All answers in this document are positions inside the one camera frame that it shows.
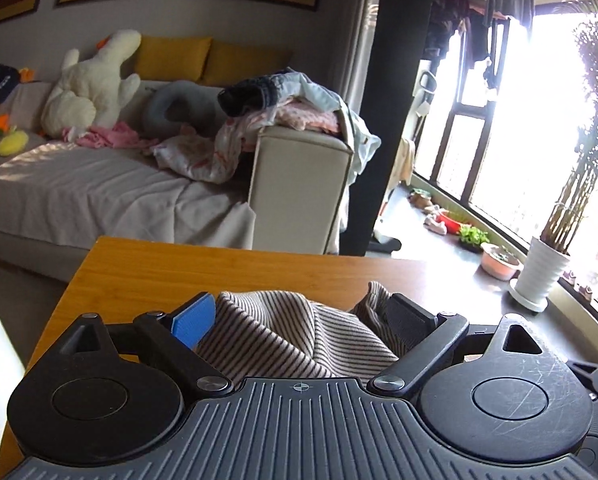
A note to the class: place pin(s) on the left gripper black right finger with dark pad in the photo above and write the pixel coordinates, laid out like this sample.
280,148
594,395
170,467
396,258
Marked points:
430,340

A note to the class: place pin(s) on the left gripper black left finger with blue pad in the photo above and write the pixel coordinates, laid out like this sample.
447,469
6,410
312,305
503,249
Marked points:
168,342

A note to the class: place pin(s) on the grey striped knit garment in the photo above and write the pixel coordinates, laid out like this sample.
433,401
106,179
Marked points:
280,334

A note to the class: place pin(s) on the pile of clothes on armrest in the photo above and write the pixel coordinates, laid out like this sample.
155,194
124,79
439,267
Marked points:
267,91

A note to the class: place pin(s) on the hanging dark clothes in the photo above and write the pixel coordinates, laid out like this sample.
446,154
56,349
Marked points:
478,19

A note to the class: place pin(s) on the pink bowl planter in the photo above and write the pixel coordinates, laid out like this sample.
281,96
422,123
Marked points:
499,263

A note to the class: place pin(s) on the small green plant tray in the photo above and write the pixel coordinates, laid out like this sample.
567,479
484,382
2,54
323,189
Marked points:
472,238

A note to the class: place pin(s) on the red small pot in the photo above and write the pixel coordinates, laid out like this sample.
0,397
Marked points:
453,226

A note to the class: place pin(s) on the white ribbed plant pot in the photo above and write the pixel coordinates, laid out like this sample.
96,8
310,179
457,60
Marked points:
542,269

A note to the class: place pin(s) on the floral white blanket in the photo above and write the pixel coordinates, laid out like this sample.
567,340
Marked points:
210,160

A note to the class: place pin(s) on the beige sofa with grey sheet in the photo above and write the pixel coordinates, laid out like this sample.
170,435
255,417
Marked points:
57,199

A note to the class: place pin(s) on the pink cloth on sofa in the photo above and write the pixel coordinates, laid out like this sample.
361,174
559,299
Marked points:
120,135

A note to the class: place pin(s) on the grey neck pillow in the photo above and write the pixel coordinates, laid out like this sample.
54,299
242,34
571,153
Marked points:
183,106

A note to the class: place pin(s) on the yellow plush toy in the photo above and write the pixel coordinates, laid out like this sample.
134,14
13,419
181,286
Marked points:
13,143

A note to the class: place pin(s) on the white plush duck toy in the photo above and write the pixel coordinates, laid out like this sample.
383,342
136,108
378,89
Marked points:
93,92

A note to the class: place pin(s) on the tall bamboo plant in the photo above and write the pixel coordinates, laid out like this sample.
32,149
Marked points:
568,211

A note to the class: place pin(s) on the grey curtain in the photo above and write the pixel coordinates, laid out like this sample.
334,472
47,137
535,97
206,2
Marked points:
355,29

